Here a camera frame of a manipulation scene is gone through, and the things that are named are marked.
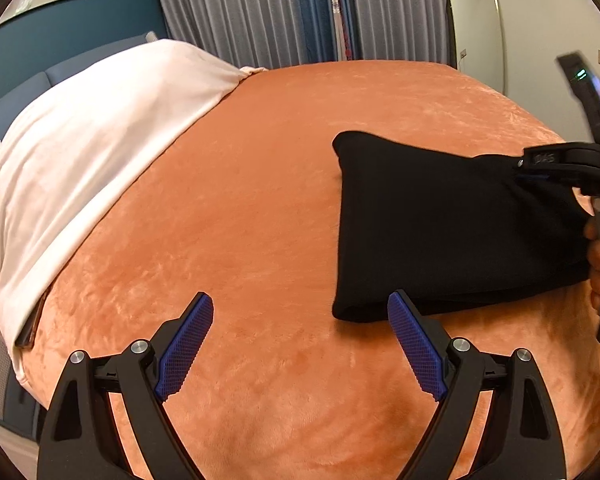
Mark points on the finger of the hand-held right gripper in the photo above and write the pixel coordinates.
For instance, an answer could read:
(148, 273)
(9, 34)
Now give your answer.
(560, 156)
(575, 182)

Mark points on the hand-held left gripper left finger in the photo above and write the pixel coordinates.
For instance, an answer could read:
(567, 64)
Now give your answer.
(185, 350)

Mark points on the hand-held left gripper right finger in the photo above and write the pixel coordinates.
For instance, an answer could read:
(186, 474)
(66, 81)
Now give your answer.
(417, 345)

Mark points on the black pants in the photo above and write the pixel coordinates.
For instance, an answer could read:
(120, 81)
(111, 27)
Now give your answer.
(430, 220)

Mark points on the person's right hand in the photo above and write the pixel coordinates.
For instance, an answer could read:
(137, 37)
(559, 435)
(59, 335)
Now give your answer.
(599, 255)

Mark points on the standing mirror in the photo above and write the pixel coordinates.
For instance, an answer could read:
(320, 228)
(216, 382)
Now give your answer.
(477, 25)

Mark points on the orange fleece blanket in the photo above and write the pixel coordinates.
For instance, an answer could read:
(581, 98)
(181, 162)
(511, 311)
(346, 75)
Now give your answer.
(255, 210)

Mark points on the grey sheer curtain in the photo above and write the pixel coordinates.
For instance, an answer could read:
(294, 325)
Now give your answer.
(400, 10)
(230, 10)

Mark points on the white duvet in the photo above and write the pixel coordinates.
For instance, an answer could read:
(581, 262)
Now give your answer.
(105, 125)

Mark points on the blue curtain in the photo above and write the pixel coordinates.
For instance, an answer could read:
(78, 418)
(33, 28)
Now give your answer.
(320, 10)

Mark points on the blue padded headboard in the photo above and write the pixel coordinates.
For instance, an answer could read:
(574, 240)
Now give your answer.
(25, 90)

